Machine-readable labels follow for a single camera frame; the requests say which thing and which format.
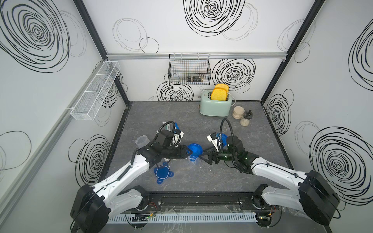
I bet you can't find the mint green toaster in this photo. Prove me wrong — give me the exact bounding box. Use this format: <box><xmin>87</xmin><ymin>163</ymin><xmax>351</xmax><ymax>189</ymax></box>
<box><xmin>199</xmin><ymin>89</ymin><xmax>236</xmax><ymax>117</ymax></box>

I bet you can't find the front yellow toast slice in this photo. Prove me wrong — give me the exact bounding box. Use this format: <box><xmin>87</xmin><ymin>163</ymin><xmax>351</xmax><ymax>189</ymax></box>
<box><xmin>211</xmin><ymin>87</ymin><xmax>228</xmax><ymax>101</ymax></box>

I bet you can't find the white slotted cable duct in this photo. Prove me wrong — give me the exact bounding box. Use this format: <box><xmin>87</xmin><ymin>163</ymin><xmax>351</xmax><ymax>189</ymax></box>
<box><xmin>108</xmin><ymin>213</ymin><xmax>257</xmax><ymax>224</ymax></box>

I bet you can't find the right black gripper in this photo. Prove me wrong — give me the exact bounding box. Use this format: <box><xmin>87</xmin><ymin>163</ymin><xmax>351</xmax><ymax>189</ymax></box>
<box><xmin>198</xmin><ymin>145</ymin><xmax>237</xmax><ymax>165</ymax></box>

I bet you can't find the beige round jar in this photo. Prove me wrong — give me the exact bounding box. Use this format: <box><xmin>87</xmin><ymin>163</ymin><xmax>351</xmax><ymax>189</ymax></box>
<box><xmin>232</xmin><ymin>106</ymin><xmax>245</xmax><ymax>119</ymax></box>

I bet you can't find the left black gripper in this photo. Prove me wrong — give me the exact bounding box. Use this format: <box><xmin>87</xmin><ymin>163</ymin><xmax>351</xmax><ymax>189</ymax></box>
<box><xmin>161</xmin><ymin>144</ymin><xmax>192</xmax><ymax>159</ymax></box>

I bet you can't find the white mesh wall shelf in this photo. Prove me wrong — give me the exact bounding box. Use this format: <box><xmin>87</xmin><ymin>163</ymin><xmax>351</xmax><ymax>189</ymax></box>
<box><xmin>71</xmin><ymin>61</ymin><xmax>120</xmax><ymax>121</ymax></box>

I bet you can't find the back yellow toast slice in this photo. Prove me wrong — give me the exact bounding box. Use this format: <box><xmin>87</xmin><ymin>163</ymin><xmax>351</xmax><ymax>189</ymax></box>
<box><xmin>215</xmin><ymin>83</ymin><xmax>229</xmax><ymax>93</ymax></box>

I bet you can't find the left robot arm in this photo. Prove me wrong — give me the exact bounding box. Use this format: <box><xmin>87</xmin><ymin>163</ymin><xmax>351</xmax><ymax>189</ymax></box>
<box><xmin>70</xmin><ymin>121</ymin><xmax>191</xmax><ymax>233</ymax></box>

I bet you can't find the blue-lid clear container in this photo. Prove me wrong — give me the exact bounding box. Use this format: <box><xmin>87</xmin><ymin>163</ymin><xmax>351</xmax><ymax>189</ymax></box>
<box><xmin>135</xmin><ymin>135</ymin><xmax>150</xmax><ymax>148</ymax></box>
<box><xmin>217</xmin><ymin>133</ymin><xmax>227</xmax><ymax>147</ymax></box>
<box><xmin>188</xmin><ymin>143</ymin><xmax>203</xmax><ymax>162</ymax></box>

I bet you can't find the yellow toast slice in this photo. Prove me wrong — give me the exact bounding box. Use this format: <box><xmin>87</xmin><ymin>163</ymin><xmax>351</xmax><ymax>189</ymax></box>
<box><xmin>215</xmin><ymin>83</ymin><xmax>229</xmax><ymax>93</ymax></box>
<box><xmin>211</xmin><ymin>87</ymin><xmax>228</xmax><ymax>101</ymax></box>

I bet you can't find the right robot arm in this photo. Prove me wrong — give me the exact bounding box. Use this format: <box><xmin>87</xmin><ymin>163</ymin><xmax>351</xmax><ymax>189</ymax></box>
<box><xmin>199</xmin><ymin>132</ymin><xmax>340</xmax><ymax>226</ymax></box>

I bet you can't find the black wire wall basket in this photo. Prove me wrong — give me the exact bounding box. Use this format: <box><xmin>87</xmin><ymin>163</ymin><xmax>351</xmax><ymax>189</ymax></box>
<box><xmin>168</xmin><ymin>53</ymin><xmax>212</xmax><ymax>85</ymax></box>

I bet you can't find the black-cap glass bottle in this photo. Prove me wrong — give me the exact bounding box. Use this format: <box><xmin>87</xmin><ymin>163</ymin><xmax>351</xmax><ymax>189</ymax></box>
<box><xmin>240</xmin><ymin>110</ymin><xmax>253</xmax><ymax>127</ymax></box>

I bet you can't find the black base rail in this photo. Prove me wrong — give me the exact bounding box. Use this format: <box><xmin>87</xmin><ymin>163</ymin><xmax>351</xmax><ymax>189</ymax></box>
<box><xmin>116</xmin><ymin>191</ymin><xmax>277</xmax><ymax>212</ymax></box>

